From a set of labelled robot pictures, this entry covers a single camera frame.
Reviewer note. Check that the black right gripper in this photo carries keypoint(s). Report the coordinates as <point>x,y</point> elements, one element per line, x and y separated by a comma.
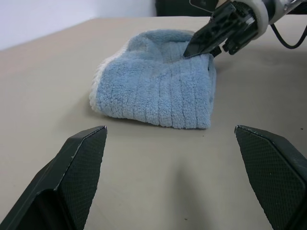
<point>239,26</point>

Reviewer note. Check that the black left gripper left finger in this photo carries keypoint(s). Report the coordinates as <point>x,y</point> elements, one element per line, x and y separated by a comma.
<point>48,191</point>

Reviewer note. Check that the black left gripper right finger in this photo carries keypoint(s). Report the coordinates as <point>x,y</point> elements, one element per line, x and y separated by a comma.
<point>275,179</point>

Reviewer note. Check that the light blue fluffy towel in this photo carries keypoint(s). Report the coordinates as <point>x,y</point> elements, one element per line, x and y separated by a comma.
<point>156,95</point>

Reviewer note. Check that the black box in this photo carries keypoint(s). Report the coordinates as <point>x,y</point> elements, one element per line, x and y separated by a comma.
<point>172,7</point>

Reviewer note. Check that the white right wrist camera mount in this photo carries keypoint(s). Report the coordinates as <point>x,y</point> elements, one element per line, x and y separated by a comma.
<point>261,14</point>

